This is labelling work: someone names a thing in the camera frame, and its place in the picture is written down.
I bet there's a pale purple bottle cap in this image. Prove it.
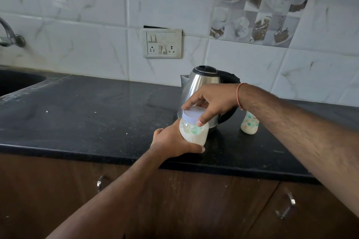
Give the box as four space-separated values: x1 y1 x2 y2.
182 106 208 127

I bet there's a person's right hand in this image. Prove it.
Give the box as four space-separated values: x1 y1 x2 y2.
182 83 240 127

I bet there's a person's left hand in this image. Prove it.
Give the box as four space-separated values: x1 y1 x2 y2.
150 120 206 161

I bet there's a person's left forearm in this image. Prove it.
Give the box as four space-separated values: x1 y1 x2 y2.
46 146 171 239

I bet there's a metal wall faucet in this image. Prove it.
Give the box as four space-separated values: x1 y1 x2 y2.
0 17 26 48

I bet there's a black sink basin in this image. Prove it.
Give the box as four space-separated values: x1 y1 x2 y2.
0 69 48 98

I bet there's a narrow brown cabinet door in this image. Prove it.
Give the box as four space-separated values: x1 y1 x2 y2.
245 181 359 239

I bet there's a metal cabinet handle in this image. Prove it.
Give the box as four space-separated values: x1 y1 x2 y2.
274 188 297 220
96 174 110 193

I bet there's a person's right forearm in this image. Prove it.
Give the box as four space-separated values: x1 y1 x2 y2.
239 83 359 218

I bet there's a white switch socket panel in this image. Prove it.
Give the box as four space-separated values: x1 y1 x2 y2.
143 28 183 59

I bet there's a wide brown cabinet door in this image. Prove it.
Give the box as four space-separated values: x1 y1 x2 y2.
0 152 280 239

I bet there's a red thread wristband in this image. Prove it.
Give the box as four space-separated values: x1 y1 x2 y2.
236 83 249 111

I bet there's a baby bottle with milk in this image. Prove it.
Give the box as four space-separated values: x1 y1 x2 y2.
179 118 210 147

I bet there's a stainless steel electric kettle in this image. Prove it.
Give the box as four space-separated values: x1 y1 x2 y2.
177 65 242 133

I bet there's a printed baby bottle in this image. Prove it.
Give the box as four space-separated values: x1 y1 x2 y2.
240 110 260 135

